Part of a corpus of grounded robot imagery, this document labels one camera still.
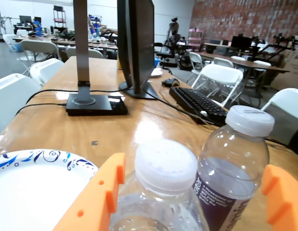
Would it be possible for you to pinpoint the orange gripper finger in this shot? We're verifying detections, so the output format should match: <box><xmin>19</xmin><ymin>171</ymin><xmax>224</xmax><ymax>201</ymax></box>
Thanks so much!
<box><xmin>261</xmin><ymin>164</ymin><xmax>298</xmax><ymax>231</ymax></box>
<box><xmin>52</xmin><ymin>152</ymin><xmax>127</xmax><ymax>231</ymax></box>

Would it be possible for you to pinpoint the purple label drink bottle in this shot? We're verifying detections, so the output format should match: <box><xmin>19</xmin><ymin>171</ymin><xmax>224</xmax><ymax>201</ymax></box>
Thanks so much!
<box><xmin>192</xmin><ymin>105</ymin><xmax>276</xmax><ymax>231</ymax></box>

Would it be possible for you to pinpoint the clear plastic water bottle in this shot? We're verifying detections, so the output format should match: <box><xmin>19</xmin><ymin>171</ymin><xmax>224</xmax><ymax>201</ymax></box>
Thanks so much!
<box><xmin>109</xmin><ymin>139</ymin><xmax>210</xmax><ymax>231</ymax></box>

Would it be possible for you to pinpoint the white blue pattern paper plate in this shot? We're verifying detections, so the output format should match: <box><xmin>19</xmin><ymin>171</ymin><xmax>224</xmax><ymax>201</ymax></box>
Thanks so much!
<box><xmin>0</xmin><ymin>148</ymin><xmax>99</xmax><ymax>231</ymax></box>

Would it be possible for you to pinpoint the grey desk lamp base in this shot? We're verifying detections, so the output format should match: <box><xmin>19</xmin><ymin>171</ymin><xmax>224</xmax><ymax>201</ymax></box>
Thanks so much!
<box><xmin>65</xmin><ymin>0</ymin><xmax>128</xmax><ymax>116</ymax></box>

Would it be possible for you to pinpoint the white folding chair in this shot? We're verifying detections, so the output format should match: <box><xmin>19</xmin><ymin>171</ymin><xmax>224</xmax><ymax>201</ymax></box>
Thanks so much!
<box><xmin>261</xmin><ymin>88</ymin><xmax>298</xmax><ymax>147</ymax></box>
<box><xmin>0</xmin><ymin>73</ymin><xmax>41</xmax><ymax>138</ymax></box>
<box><xmin>191</xmin><ymin>64</ymin><xmax>244</xmax><ymax>106</ymax></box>
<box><xmin>187</xmin><ymin>51</ymin><xmax>204</xmax><ymax>73</ymax></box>
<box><xmin>65</xmin><ymin>46</ymin><xmax>104</xmax><ymax>59</ymax></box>
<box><xmin>212</xmin><ymin>57</ymin><xmax>234</xmax><ymax>68</ymax></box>
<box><xmin>16</xmin><ymin>39</ymin><xmax>61</xmax><ymax>75</ymax></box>
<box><xmin>29</xmin><ymin>58</ymin><xmax>65</xmax><ymax>86</ymax></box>

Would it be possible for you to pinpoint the black keyboard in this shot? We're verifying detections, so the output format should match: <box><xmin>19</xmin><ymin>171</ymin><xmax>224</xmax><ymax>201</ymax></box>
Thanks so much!
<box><xmin>169</xmin><ymin>86</ymin><xmax>229</xmax><ymax>126</ymax></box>

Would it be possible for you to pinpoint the cardboard box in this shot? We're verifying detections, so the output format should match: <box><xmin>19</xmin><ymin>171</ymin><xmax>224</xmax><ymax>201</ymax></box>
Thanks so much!
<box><xmin>271</xmin><ymin>48</ymin><xmax>298</xmax><ymax>90</ymax></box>

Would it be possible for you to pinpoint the black computer mouse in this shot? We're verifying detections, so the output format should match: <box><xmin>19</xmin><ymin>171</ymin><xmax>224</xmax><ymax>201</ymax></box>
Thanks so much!
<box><xmin>161</xmin><ymin>77</ymin><xmax>180</xmax><ymax>88</ymax></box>

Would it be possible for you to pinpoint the black office chair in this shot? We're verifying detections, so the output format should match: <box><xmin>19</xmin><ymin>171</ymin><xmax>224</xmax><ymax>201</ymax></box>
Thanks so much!
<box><xmin>155</xmin><ymin>42</ymin><xmax>178</xmax><ymax>69</ymax></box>

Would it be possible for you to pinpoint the black computer monitor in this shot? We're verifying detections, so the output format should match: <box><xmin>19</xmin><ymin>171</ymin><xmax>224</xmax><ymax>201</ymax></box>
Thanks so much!
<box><xmin>117</xmin><ymin>0</ymin><xmax>160</xmax><ymax>100</ymax></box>

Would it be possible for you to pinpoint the black background monitor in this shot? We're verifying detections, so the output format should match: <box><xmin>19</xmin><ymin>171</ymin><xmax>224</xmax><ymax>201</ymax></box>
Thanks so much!
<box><xmin>230</xmin><ymin>35</ymin><xmax>252</xmax><ymax>50</ymax></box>

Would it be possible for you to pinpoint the black shelf rack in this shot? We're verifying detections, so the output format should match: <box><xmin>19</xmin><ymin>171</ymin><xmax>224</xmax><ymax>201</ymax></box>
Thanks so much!
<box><xmin>53</xmin><ymin>5</ymin><xmax>67</xmax><ymax>29</ymax></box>

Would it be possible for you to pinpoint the black humanoid robot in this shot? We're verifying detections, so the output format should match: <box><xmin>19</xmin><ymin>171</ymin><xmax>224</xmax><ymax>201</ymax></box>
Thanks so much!
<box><xmin>166</xmin><ymin>16</ymin><xmax>181</xmax><ymax>55</ymax></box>

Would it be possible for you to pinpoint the pink shelf cart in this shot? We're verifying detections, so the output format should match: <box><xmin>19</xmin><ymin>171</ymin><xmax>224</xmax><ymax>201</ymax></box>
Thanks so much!
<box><xmin>188</xmin><ymin>28</ymin><xmax>204</xmax><ymax>52</ymax></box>

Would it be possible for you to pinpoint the black lamp cable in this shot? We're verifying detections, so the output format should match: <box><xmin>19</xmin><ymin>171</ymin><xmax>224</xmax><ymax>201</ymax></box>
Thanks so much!
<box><xmin>14</xmin><ymin>102</ymin><xmax>68</xmax><ymax>116</ymax></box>

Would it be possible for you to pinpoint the black desk cable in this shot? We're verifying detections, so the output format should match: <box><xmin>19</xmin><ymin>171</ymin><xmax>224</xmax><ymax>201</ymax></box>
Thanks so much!
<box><xmin>25</xmin><ymin>87</ymin><xmax>127</xmax><ymax>104</ymax></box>

